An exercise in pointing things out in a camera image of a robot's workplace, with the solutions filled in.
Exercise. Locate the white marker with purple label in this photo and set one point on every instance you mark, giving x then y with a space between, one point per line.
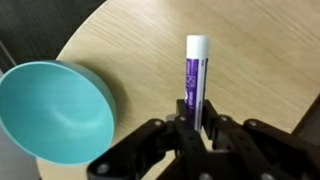
196 66

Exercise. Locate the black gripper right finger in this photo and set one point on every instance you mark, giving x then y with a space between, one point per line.
253 150

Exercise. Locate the teal plastic bowl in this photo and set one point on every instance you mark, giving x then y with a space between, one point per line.
56 110

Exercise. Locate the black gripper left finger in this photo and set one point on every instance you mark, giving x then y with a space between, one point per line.
180 146

